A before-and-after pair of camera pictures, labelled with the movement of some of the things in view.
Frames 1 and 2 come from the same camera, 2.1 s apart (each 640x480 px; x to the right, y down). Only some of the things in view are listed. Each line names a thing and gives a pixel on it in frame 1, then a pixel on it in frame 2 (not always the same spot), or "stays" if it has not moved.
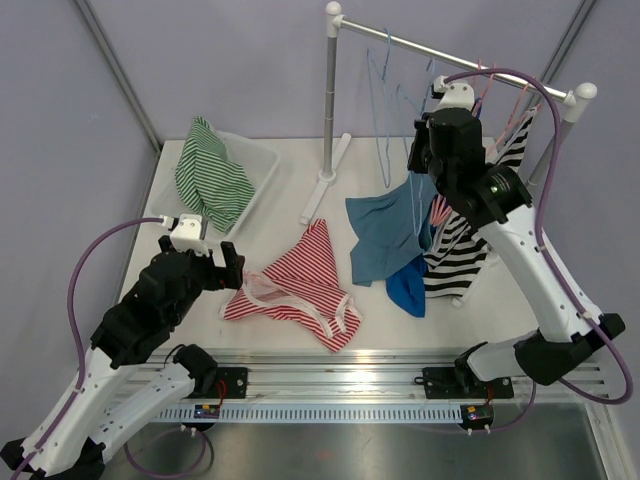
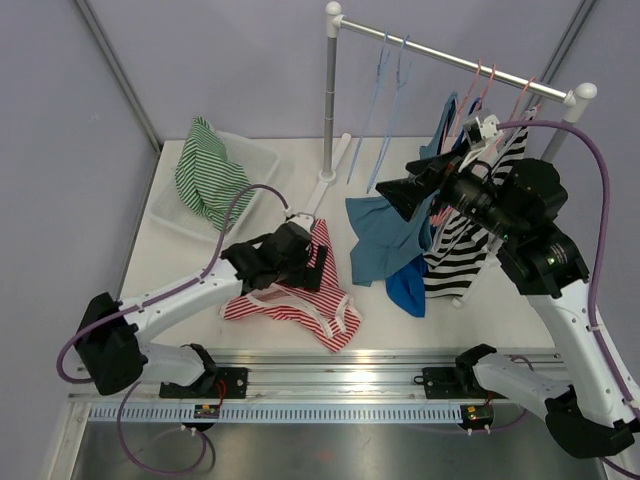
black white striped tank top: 455,255 stays
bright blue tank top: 406,287 stays
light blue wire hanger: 387,182 to 371,105
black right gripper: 423,135 to 444,172
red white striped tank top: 304,287 stays
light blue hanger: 416,178 to 401,72
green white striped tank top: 216,185 stays
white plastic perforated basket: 258,161 stays
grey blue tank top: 393,227 stays
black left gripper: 228,276 to 307,276
